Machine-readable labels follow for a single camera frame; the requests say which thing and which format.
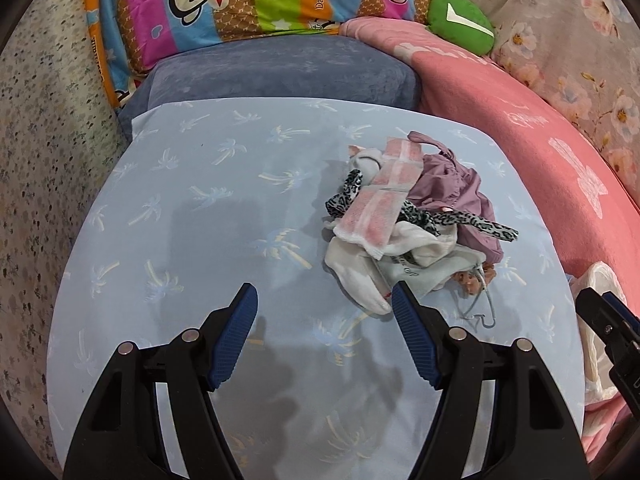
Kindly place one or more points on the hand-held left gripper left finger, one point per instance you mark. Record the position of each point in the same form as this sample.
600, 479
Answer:
235, 330

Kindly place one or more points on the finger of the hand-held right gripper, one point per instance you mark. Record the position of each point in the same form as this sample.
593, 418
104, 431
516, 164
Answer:
602, 317

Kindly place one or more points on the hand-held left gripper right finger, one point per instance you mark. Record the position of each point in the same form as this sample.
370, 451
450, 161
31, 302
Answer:
414, 332

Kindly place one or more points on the white plastic bag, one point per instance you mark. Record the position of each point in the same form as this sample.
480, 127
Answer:
595, 360

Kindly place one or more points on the light grey sock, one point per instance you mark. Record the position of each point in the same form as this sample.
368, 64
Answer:
435, 260

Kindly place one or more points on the pink white patterned pad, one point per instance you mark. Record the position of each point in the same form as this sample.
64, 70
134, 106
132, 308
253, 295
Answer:
367, 220
400, 162

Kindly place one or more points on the pile of mixed clothes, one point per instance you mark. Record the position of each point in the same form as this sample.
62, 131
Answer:
470, 221

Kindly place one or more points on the purple garment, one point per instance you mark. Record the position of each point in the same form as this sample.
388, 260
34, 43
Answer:
457, 185

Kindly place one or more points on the white sock with pink toe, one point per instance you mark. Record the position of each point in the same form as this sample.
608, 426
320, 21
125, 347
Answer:
364, 162

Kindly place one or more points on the light blue palm print sheet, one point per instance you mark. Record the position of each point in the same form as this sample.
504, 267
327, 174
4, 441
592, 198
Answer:
200, 240

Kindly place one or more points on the pink blanket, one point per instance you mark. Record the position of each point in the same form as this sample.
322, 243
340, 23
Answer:
530, 125

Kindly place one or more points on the blue grey cushion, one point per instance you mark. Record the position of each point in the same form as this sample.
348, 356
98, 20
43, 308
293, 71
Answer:
280, 70

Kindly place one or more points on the grey floral quilt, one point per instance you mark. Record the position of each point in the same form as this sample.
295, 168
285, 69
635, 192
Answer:
565, 25

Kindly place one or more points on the green plush cushion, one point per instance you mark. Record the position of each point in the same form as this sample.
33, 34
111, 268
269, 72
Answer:
452, 30

